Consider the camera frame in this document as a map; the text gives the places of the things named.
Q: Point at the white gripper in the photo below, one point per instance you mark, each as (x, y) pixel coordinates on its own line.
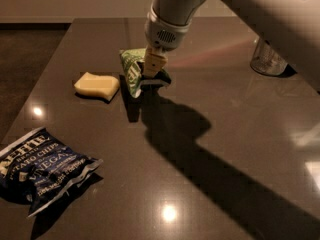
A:
(165, 34)

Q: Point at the green jalapeno chip bag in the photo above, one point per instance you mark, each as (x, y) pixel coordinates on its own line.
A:
(133, 63)

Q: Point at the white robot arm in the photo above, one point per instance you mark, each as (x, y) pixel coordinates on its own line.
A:
(290, 27)

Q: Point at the yellow sponge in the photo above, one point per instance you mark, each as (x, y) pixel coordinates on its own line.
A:
(98, 86)

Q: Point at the blue vinegar chip bag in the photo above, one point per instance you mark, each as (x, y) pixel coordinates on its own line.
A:
(41, 169)

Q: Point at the metal mesh cup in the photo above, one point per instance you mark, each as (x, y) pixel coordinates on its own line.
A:
(266, 61)

